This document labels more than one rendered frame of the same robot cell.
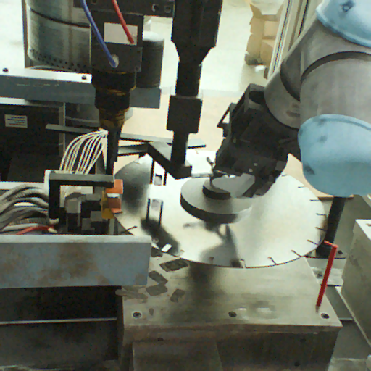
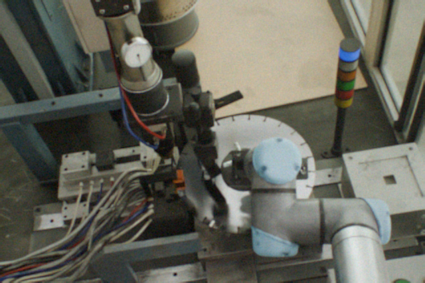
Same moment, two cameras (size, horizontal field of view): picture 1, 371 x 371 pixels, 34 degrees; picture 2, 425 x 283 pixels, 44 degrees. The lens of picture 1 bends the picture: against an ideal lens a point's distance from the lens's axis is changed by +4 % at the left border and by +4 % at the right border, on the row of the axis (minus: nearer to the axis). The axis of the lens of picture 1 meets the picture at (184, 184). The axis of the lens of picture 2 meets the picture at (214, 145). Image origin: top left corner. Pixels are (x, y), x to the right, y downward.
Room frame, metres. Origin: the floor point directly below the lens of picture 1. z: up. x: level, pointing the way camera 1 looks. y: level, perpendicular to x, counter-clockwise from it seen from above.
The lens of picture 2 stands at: (0.10, -0.17, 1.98)
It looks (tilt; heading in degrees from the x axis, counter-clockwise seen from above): 54 degrees down; 15
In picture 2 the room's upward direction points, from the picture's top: 11 degrees counter-clockwise
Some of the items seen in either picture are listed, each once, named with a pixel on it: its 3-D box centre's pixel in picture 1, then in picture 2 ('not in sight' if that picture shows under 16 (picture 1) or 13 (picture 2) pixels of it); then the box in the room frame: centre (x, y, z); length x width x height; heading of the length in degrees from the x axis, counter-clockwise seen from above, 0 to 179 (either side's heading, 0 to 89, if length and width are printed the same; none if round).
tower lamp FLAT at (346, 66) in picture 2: not in sight; (348, 60); (0.96, -0.29, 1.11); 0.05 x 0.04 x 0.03; 12
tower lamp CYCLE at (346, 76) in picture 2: not in sight; (346, 70); (0.96, -0.29, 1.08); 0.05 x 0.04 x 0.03; 12
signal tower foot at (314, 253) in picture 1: (324, 248); (337, 149); (0.96, -0.29, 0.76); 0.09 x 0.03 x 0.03; 102
